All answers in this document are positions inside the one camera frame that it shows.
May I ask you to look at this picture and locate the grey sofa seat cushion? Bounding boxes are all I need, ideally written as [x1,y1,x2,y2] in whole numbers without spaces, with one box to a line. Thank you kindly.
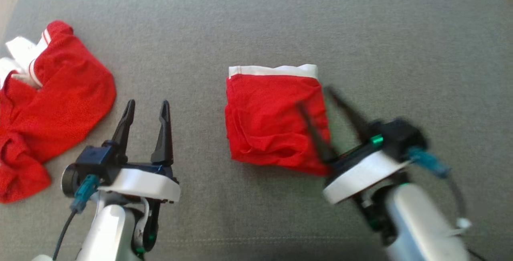
[0,0,513,261]

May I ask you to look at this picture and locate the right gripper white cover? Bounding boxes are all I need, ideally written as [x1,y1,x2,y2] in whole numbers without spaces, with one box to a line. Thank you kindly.
[298,86,410,206]

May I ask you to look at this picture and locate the left teal cable connector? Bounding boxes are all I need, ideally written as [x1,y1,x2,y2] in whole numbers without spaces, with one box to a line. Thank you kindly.
[70,174,100,214]

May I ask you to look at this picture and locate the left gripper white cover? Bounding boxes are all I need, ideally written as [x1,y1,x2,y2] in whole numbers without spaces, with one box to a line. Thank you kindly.
[98,99,181,204]

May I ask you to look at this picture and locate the right teal cable connector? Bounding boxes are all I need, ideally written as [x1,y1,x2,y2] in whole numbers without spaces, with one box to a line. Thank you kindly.
[408,146,450,180]

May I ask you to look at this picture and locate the teal cable connector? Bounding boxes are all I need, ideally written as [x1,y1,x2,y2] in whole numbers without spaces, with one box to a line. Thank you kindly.
[408,146,450,180]
[70,174,100,214]

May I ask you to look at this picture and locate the right black camera cable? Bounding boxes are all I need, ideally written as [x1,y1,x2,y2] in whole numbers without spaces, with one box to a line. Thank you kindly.
[440,172,473,231]

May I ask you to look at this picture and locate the left black camera cable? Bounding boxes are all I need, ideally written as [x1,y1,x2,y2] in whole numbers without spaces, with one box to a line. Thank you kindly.
[52,211,79,261]

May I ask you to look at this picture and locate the red shorts white waistband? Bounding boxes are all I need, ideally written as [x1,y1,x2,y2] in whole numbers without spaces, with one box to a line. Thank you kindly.
[224,64,334,177]

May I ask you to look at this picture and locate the black camera cable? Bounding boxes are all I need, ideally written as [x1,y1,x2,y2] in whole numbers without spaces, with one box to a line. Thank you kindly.
[440,172,473,231]
[52,211,79,261]

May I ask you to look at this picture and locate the red jersey white sleeves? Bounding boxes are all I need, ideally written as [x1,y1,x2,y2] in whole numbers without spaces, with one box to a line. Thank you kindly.
[0,20,117,204]

